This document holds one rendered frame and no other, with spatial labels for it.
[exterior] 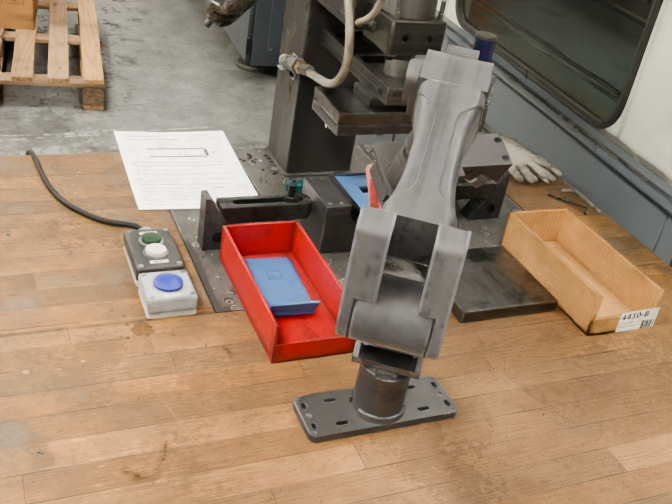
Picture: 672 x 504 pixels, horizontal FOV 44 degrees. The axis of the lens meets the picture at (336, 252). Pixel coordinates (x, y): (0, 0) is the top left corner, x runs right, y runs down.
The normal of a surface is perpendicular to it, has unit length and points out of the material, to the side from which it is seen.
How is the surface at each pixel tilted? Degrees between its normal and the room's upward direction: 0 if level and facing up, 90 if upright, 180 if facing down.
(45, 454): 0
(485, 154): 29
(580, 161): 90
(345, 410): 0
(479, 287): 0
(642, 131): 90
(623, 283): 90
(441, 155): 19
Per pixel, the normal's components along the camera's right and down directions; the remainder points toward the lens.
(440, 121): 0.07, -0.63
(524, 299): 0.15, -0.84
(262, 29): 0.32, 0.54
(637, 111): -0.94, 0.04
